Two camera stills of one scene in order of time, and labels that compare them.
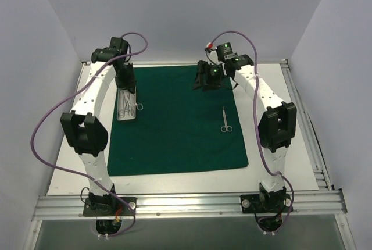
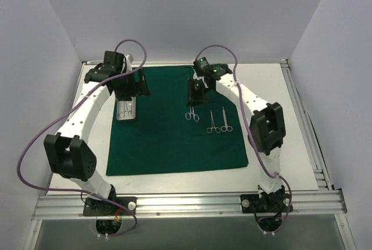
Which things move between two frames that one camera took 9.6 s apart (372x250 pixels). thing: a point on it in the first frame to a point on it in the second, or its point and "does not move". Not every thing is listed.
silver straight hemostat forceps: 139,106 to 209,130
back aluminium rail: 186,62 does not move
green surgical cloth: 177,128 does not move
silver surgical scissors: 224,129 does not move
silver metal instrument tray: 126,104 does not move
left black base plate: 120,208 does not move
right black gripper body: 203,76 to 196,93
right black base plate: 251,203 does not move
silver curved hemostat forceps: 122,113 to 188,115
